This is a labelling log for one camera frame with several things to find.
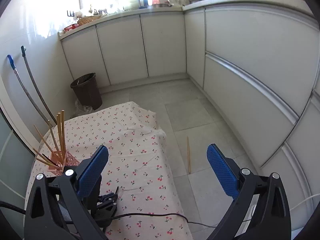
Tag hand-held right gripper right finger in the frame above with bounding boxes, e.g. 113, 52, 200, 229
206, 144, 292, 240

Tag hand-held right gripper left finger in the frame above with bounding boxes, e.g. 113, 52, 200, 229
24, 145, 110, 240

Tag pink perforated utensil holder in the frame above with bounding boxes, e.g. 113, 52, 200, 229
46, 149, 80, 178

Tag bunch of chopsticks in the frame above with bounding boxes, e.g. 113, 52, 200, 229
32, 109, 67, 168

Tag black clamp device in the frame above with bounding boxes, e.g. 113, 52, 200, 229
96, 187, 119, 227

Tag cherry print tablecloth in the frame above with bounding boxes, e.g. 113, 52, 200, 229
25, 101, 193, 240

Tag clear plastic bag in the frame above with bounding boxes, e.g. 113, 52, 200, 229
74, 99, 95, 117

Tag brown trash bin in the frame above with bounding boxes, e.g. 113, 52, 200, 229
70, 72, 103, 110

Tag frosted glass sliding door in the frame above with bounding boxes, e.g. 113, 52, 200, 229
0, 115, 38, 230

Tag white kitchen cabinets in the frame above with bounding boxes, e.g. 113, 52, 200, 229
59, 4, 320, 230

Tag wicker basket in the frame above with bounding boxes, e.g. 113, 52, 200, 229
77, 15, 102, 26

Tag grey kitchen countertop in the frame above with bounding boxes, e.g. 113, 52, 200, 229
58, 0, 314, 40

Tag pale green kettle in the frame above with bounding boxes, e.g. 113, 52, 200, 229
124, 0, 140, 10

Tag thin black cable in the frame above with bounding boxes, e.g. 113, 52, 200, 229
95, 212, 219, 228

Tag white cable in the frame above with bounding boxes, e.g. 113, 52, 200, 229
290, 194, 317, 212

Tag thick black cable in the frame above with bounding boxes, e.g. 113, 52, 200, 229
0, 201, 25, 215

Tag blue-tipped metal handle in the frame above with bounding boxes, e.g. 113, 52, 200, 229
7, 54, 50, 125

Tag black-tipped metal handle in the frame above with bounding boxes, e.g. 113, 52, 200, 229
21, 46, 57, 124

